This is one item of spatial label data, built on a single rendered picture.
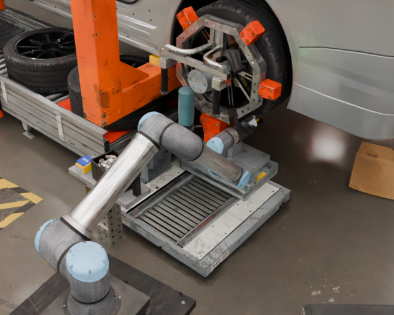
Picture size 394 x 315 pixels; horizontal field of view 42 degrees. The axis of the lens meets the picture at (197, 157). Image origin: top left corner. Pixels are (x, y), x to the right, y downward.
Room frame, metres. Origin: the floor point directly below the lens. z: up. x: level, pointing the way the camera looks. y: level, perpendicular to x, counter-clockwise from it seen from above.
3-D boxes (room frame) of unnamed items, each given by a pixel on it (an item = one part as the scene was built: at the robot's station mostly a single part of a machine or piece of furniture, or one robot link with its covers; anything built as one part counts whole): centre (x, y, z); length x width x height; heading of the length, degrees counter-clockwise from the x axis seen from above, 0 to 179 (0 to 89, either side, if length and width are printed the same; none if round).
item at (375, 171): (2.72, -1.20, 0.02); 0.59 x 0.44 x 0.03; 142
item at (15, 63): (3.47, 1.10, 0.39); 0.66 x 0.66 x 0.24
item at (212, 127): (2.47, -0.12, 0.48); 0.16 x 0.12 x 0.17; 142
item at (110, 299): (1.29, 0.39, 0.45); 0.19 x 0.19 x 0.10
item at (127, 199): (2.01, 0.44, 0.44); 0.43 x 0.17 x 0.03; 52
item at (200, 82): (2.39, -0.05, 0.85); 0.21 x 0.14 x 0.14; 142
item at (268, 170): (2.57, -0.20, 0.13); 0.50 x 0.36 x 0.10; 52
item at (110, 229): (2.02, 0.46, 0.21); 0.10 x 0.10 x 0.42; 52
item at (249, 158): (2.57, -0.20, 0.32); 0.40 x 0.30 x 0.28; 52
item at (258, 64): (2.44, -0.10, 0.85); 0.54 x 0.07 x 0.54; 52
